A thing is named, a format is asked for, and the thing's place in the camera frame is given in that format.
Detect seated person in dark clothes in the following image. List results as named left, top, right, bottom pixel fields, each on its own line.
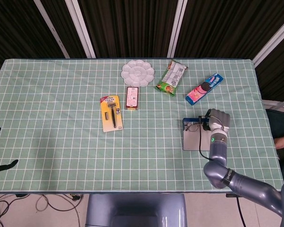
left=266, top=109, right=284, bottom=183

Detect razor on yellow card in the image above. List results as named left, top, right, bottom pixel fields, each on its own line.
left=99, top=95, right=124, bottom=132

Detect thin metal frame eyeglasses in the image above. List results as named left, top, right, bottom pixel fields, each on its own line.
left=184, top=124, right=204, bottom=132

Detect green snack bag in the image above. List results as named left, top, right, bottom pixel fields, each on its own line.
left=155, top=60, right=188, bottom=97

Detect grey floor cable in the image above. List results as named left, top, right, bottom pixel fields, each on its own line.
left=35, top=194, right=83, bottom=227

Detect white flower-shaped palette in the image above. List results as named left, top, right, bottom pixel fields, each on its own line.
left=121, top=60, right=155, bottom=87

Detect blue cookie box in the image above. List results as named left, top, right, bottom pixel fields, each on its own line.
left=186, top=72, right=224, bottom=106

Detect white partition post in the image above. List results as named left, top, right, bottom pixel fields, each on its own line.
left=167, top=0, right=189, bottom=59
left=34, top=0, right=71, bottom=59
left=252, top=17, right=284, bottom=68
left=65, top=0, right=97, bottom=59

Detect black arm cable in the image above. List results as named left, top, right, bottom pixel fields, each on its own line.
left=197, top=115, right=247, bottom=227

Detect green checked tablecloth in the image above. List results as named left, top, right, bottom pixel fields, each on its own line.
left=0, top=58, right=284, bottom=192

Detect dark blue glasses case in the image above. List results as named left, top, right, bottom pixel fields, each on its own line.
left=182, top=117, right=213, bottom=152

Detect blue grey robot torso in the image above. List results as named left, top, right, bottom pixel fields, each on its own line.
left=85, top=193, right=188, bottom=227

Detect red rectangular box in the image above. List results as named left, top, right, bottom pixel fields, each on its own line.
left=125, top=86, right=140, bottom=111

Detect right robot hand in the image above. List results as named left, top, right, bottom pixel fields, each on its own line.
left=202, top=108, right=231, bottom=137

